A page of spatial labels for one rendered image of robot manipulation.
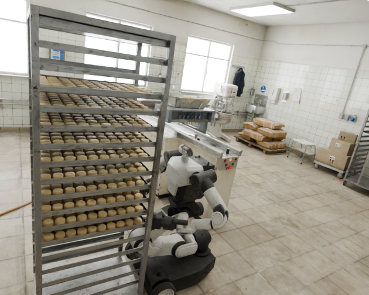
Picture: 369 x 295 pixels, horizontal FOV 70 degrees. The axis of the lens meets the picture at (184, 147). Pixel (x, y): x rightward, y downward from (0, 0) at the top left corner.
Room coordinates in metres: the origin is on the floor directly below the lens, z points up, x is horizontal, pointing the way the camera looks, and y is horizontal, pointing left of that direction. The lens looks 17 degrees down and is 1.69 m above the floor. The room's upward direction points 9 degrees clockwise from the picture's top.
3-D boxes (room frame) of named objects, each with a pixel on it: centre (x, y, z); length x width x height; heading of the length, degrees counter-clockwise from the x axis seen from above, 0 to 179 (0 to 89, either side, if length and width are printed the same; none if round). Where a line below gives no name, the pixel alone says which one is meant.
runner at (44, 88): (1.30, 0.42, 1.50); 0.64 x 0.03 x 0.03; 123
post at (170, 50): (1.45, 0.15, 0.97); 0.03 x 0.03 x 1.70; 33
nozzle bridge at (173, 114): (3.34, 0.06, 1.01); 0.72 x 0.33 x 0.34; 129
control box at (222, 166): (2.67, -0.49, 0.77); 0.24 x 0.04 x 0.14; 129
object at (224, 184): (2.95, -0.26, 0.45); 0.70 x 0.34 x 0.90; 39
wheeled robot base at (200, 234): (1.85, -0.07, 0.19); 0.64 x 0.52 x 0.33; 123
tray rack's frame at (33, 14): (1.47, 0.53, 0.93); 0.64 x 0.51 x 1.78; 123
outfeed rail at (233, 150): (3.52, 0.02, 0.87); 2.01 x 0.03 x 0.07; 39
